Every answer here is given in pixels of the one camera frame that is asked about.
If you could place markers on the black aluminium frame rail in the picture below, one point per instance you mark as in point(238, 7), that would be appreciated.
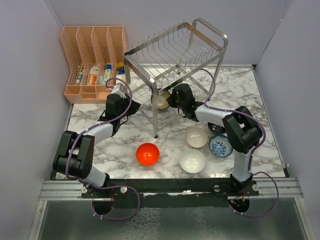
point(170, 192)

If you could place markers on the beige speckled bowl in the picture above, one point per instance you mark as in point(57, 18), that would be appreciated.
point(196, 137)

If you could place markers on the cream bottle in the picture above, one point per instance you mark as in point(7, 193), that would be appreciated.
point(121, 78)

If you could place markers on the red bowl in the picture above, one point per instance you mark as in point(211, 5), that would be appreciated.
point(147, 154)

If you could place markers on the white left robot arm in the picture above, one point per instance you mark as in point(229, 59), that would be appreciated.
point(74, 155)

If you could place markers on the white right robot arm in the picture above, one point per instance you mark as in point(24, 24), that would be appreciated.
point(245, 133)

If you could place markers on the orange white packet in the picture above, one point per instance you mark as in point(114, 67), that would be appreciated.
point(93, 75)

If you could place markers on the blue and white bowl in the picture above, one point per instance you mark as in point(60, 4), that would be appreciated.
point(220, 146)

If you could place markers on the peach plastic file organizer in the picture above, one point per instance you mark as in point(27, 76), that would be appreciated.
point(86, 46)

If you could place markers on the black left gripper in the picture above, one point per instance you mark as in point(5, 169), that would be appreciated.
point(134, 107)

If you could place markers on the small green white tube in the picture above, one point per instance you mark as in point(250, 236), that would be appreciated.
point(79, 78)

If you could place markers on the white blue tube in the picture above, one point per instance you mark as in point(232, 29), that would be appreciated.
point(107, 73)

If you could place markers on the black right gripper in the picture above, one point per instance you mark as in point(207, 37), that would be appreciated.
point(170, 99)

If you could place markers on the steel wire dish rack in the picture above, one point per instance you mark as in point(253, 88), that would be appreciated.
point(173, 56)

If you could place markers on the dark patterned cream-inside bowl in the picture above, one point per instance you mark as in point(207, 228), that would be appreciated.
point(162, 100)

